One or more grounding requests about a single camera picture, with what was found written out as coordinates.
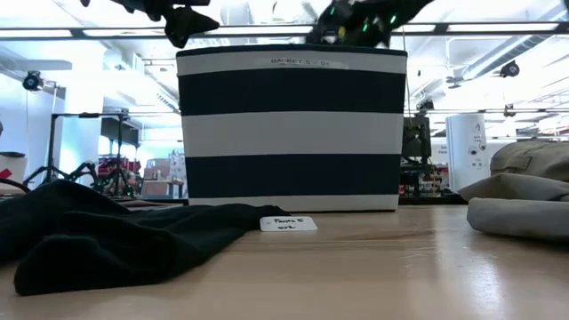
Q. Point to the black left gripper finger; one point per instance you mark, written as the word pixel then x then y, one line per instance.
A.
pixel 186 24

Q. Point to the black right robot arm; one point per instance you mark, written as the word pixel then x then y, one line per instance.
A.
pixel 411 6

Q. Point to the small yellow tag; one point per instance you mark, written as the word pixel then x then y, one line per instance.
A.
pixel 341 32

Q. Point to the black overhead crossbar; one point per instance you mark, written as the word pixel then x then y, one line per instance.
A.
pixel 440 28

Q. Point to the navy white striped fabric basket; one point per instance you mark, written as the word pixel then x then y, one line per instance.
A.
pixel 291 133

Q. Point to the black equipment rack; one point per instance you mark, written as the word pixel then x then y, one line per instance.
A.
pixel 416 142

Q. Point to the white cylindrical machine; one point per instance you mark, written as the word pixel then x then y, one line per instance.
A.
pixel 467 151

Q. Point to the black tripod stand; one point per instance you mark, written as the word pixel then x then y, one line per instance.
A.
pixel 52 146

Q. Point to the white paper label tag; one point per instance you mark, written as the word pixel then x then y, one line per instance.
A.
pixel 289 223

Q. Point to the white box with red mark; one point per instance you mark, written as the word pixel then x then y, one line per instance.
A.
pixel 11 166

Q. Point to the black pants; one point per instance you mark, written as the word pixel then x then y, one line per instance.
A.
pixel 111 235

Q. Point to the khaki pants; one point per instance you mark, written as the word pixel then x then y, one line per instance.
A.
pixel 520 213

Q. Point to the black ceiling camera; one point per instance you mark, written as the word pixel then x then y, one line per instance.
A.
pixel 33 81
pixel 510 69

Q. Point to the black metal table frame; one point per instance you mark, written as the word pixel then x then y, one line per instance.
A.
pixel 422 201

